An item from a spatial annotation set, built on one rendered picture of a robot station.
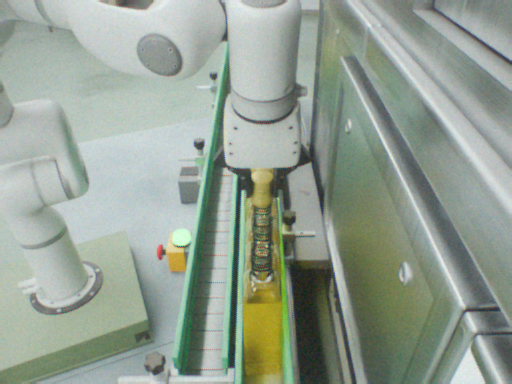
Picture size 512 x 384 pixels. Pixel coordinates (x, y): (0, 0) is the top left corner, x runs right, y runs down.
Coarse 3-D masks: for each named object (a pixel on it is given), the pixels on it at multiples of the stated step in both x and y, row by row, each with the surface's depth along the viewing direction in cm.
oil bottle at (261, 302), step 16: (272, 272) 59; (256, 288) 57; (272, 288) 57; (256, 304) 58; (272, 304) 58; (256, 320) 60; (272, 320) 60; (256, 336) 62; (272, 336) 62; (256, 352) 65; (272, 352) 65; (256, 368) 67; (272, 368) 67
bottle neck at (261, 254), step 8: (256, 248) 56; (264, 248) 56; (256, 256) 54; (264, 256) 54; (272, 256) 55; (256, 264) 55; (264, 264) 55; (272, 264) 57; (256, 272) 56; (264, 272) 56; (256, 280) 57; (264, 280) 57
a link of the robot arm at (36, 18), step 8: (0, 0) 46; (8, 0) 46; (16, 0) 46; (24, 0) 45; (32, 0) 45; (0, 8) 46; (8, 8) 47; (16, 8) 47; (24, 8) 46; (32, 8) 46; (0, 16) 47; (8, 16) 48; (16, 16) 48; (24, 16) 48; (32, 16) 47; (40, 16) 47; (48, 24) 48
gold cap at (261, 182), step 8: (256, 176) 62; (264, 176) 62; (272, 176) 62; (256, 184) 61; (264, 184) 61; (272, 184) 62; (256, 192) 62; (264, 192) 62; (272, 192) 63; (256, 200) 63; (264, 200) 63; (272, 200) 64
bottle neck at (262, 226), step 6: (258, 216) 61; (264, 216) 61; (252, 222) 60; (258, 222) 61; (264, 222) 61; (270, 222) 60; (252, 228) 60; (258, 228) 59; (264, 228) 59; (270, 228) 60; (252, 234) 61; (258, 234) 60; (264, 234) 60; (270, 234) 60; (258, 240) 60; (264, 240) 60; (270, 240) 61
